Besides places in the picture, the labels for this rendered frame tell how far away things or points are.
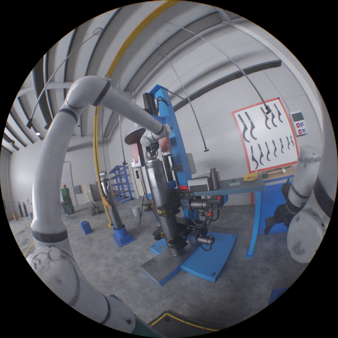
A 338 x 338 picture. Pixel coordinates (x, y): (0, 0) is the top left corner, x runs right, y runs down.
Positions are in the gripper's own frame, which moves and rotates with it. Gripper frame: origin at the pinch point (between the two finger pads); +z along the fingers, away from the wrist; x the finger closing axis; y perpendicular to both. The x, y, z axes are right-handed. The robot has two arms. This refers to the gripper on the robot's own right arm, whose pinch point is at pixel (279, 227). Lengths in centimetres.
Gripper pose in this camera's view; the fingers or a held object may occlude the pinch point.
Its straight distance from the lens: 54.6
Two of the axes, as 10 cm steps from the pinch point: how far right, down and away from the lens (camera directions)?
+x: 8.7, -1.0, -4.8
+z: 3.1, 8.7, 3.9
